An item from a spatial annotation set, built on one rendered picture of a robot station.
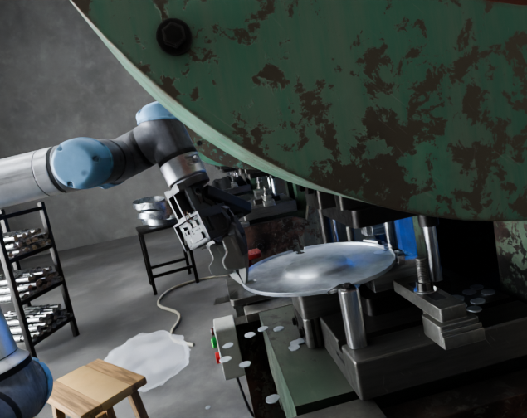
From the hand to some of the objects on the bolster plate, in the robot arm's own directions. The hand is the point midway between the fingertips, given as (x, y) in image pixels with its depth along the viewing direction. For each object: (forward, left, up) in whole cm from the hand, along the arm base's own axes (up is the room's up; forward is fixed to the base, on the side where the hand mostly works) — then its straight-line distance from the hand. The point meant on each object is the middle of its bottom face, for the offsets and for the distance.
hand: (244, 276), depth 79 cm
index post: (+8, -21, -9) cm, 24 cm away
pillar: (+34, -2, -6) cm, 34 cm away
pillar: (+29, -18, -6) cm, 34 cm away
